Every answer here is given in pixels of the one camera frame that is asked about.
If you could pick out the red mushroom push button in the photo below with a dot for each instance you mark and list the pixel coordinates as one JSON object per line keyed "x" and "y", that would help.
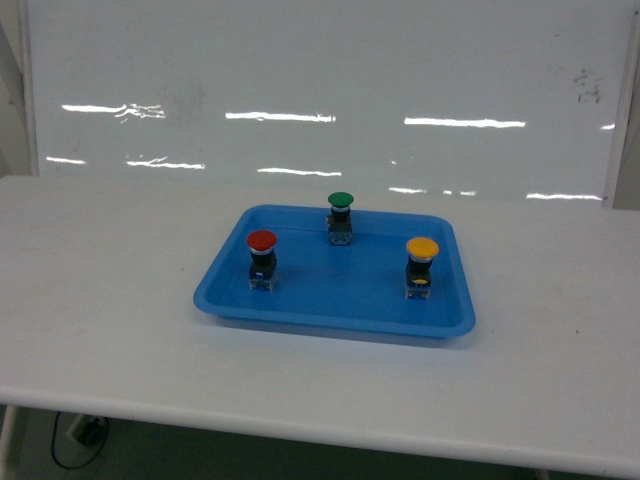
{"x": 262, "y": 270}

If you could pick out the yellow mushroom push button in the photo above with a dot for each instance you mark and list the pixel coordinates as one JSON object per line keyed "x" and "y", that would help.
{"x": 421, "y": 252}

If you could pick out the green mushroom push button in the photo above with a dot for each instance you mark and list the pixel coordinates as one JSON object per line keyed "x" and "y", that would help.
{"x": 340, "y": 232}

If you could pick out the blue plastic tray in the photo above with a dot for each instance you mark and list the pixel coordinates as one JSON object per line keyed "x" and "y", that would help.
{"x": 358, "y": 289}

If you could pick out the white whiteboard panel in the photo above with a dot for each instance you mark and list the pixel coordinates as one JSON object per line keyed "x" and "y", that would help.
{"x": 495, "y": 100}

